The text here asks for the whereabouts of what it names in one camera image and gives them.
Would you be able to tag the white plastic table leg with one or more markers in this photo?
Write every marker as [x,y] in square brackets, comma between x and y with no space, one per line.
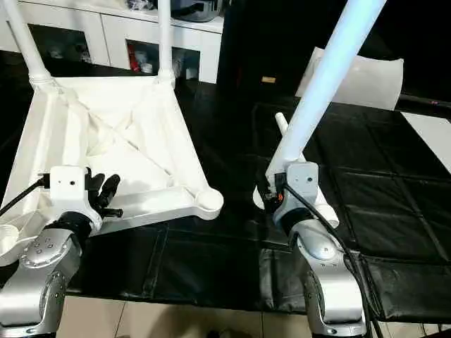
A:
[331,63]
[282,125]
[27,42]
[165,39]

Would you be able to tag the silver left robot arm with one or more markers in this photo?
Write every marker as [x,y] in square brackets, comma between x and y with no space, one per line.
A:
[39,282]

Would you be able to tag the small yellow label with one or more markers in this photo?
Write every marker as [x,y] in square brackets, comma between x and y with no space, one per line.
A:
[268,79]

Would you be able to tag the black work mat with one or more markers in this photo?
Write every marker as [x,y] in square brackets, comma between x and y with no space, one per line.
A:
[402,232]

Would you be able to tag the black robot foot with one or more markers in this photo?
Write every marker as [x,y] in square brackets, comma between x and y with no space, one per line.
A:
[224,334]

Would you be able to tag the black cabinet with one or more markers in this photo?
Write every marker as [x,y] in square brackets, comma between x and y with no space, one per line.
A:
[275,35]

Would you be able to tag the white flat panel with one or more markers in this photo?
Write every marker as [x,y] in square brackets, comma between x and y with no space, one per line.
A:
[373,81]

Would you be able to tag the white glass-door cabinet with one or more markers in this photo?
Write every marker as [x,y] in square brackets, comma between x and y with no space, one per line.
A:
[91,32]

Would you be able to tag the white sheet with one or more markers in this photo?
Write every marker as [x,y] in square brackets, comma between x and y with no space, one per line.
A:
[431,137]

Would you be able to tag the clear small items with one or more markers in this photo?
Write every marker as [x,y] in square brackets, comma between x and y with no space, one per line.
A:
[141,4]

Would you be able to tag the grey bag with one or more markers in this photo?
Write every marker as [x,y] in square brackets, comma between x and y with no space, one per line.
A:
[197,8]

